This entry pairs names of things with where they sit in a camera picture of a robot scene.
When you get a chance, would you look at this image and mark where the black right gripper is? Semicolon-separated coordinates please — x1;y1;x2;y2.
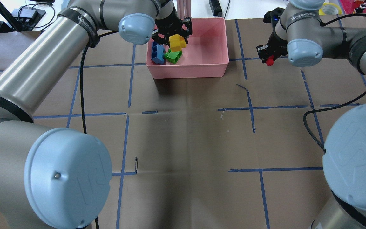
256;11;288;62

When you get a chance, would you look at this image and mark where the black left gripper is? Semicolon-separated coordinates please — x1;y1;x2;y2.
151;9;192;45

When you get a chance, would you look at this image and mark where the yellow toy block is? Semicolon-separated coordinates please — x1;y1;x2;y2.
169;34;187;52

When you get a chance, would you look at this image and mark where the red toy block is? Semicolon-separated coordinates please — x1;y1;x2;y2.
266;55;275;66

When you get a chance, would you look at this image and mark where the green toy block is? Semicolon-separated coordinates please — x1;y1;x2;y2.
164;48;182;64

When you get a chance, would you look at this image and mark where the blue toy block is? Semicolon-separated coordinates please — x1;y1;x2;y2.
151;41;166;65

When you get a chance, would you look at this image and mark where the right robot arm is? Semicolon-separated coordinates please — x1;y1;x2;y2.
254;58;366;229

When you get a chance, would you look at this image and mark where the pink plastic box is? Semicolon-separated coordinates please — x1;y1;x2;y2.
146;17;229;79

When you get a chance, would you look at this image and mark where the yellow tape roll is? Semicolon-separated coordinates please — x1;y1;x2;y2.
319;2;342;16

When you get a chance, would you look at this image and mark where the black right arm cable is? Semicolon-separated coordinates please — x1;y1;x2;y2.
303;13;366;153

